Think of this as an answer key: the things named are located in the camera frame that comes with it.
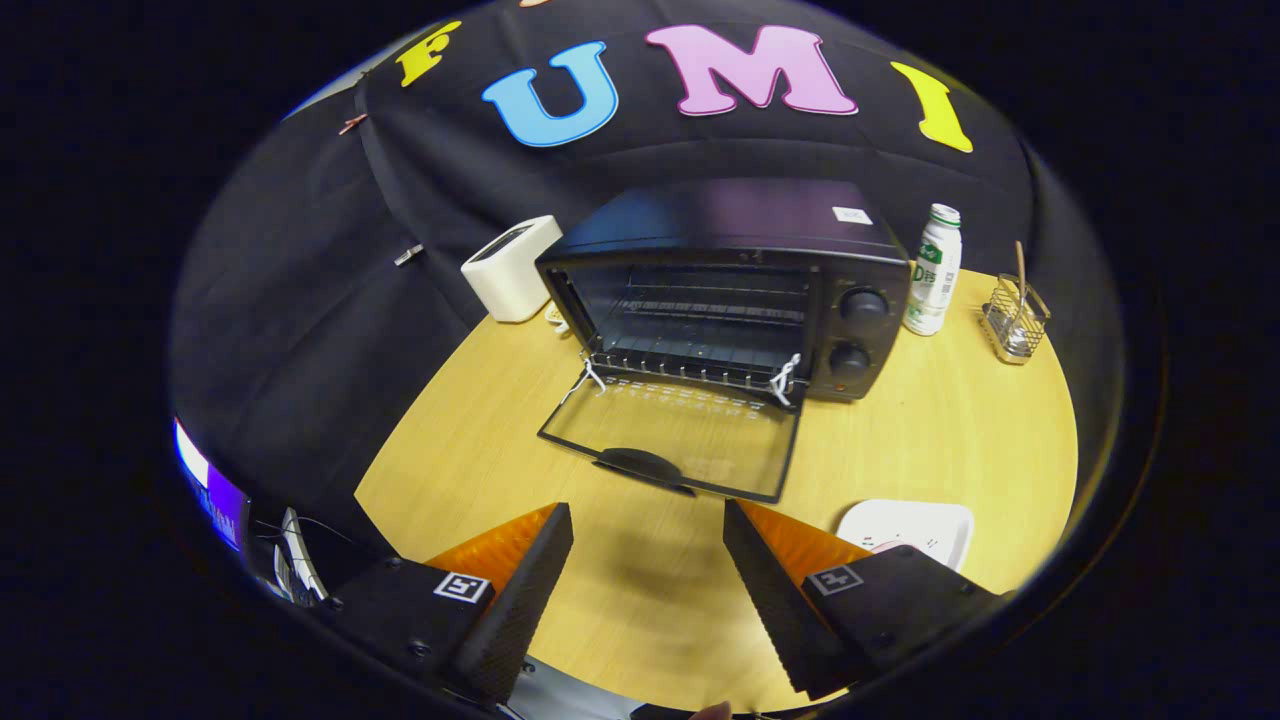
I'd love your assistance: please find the lit monitor screen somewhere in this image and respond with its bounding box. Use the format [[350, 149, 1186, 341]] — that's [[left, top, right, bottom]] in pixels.
[[174, 418, 250, 552]]

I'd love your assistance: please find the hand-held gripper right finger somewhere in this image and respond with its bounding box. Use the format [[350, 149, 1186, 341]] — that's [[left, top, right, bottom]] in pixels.
[[722, 498, 1009, 701]]

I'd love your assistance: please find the white rectangular dish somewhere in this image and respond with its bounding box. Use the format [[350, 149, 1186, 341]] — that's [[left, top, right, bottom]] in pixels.
[[836, 499, 975, 573]]

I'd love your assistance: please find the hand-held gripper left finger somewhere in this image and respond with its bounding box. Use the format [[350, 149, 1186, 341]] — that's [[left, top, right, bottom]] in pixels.
[[320, 502, 575, 706]]

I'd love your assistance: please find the black toaster oven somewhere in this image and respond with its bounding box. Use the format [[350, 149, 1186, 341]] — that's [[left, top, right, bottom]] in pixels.
[[537, 178, 913, 504]]

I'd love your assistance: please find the white slot toaster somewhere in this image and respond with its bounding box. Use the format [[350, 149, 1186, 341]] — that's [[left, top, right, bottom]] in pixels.
[[461, 215, 564, 323]]

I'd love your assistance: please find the white plastic bottle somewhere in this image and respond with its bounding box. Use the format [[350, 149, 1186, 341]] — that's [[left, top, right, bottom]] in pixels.
[[903, 203, 963, 337]]

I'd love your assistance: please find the wire mesh holder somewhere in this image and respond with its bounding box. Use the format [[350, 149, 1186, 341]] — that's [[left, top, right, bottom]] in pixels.
[[981, 273, 1052, 365]]

